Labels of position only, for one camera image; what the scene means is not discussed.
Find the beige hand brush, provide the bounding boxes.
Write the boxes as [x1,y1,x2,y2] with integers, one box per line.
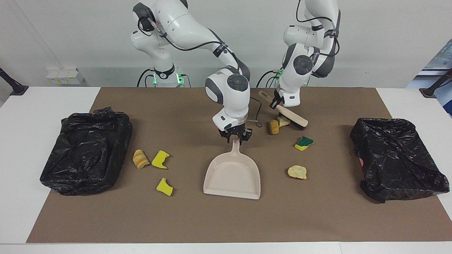
[258,91,308,128]

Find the beige plastic dustpan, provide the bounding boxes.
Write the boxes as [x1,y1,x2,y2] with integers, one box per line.
[203,139,261,200]

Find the green and yellow sponge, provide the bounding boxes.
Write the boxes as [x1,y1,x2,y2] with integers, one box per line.
[295,136,314,151]

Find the pale crusty bread chunk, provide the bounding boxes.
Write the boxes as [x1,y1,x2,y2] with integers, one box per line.
[287,165,308,180]

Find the notched yellow sponge piece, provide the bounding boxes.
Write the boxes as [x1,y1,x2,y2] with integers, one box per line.
[151,150,170,170]

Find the small yellow sponge piece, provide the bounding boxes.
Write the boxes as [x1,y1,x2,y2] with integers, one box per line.
[156,177,174,197]

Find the striped croissant bread piece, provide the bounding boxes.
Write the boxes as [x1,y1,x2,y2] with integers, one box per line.
[132,149,150,169]

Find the black bag lined bin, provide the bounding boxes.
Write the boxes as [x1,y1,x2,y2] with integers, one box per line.
[40,107,133,196]
[350,117,450,204]

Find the brown table mat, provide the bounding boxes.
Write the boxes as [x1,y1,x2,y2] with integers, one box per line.
[26,87,452,244]

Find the black stand foot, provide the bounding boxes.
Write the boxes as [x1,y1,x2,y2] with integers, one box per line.
[419,68,452,98]
[0,68,29,96]

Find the blue glass partition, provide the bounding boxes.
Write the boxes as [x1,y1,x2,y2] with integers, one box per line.
[406,39,452,117]

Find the black base cable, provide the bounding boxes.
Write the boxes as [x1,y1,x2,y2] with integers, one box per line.
[137,68,156,87]
[257,70,283,87]

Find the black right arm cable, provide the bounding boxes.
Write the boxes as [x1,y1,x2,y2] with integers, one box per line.
[138,16,263,128]

